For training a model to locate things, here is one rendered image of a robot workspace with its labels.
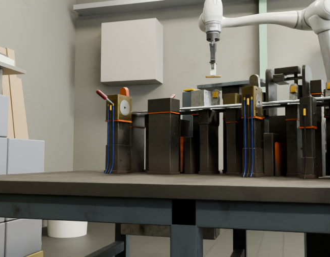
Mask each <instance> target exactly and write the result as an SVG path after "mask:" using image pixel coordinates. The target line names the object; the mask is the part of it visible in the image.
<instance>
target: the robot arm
mask: <svg viewBox="0 0 330 257"><path fill-rule="evenodd" d="M259 24H278V25H282V26H285V27H288V28H291V29H297V30H302V31H314V33H315V34H316V35H318V40H319V45H320V49H321V54H322V59H323V63H324V68H325V73H326V78H327V80H330V0H316V1H314V2H313V3H312V4H310V5H309V6H308V7H307V8H305V9H303V10H302V11H288V12H272V13H262V14H256V15H250V16H244V17H237V18H226V17H223V6H222V1H221V0H205V3H204V8H203V13H202V14H201V15H200V17H199V21H198V26H199V29H200V30H201V31H202V32H205V33H206V34H207V35H206V40H207V41H208V42H211V43H210V44H209V46H210V62H209V63H210V76H213V75H214V76H216V65H217V63H216V62H215V61H216V48H217V44H216V43H215V42H218V41H219V40H220V33H221V29H222V28H234V27H244V26H250V25H259ZM324 126H325V153H326V118H324Z"/></svg>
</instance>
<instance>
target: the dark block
mask: <svg viewBox="0 0 330 257"><path fill-rule="evenodd" d="M324 89H325V82H324V81H323V80H322V79H320V80H310V94H311V97H324V96H323V90H324ZM316 113H317V115H316V118H317V122H319V121H321V122H324V107H316Z"/></svg>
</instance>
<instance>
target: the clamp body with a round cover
mask: <svg viewBox="0 0 330 257"><path fill-rule="evenodd" d="M232 104H241V94H238V93H229V94H223V105H232ZM223 120H225V112H224V113H223ZM226 172H227V124H226V122H225V141H224V170H223V173H226Z"/></svg>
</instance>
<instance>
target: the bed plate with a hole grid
mask: <svg viewBox="0 0 330 257"><path fill-rule="evenodd" d="M104 170H105V169H94V170H76V171H57V172H38V173H20V174H1V175H0V193H5V194H37V195H69V196H101V197H134V198H166V199H198V200H230V201H262V202H295V203H327V204H330V175H326V176H324V177H319V178H315V179H310V178H307V179H303V178H300V176H299V177H297V176H286V175H282V176H263V177H241V175H226V174H225V173H223V172H222V170H223V169H219V171H220V174H198V173H195V174H185V173H180V174H174V175H163V174H147V172H132V173H118V174H116V173H111V174H106V173H104Z"/></svg>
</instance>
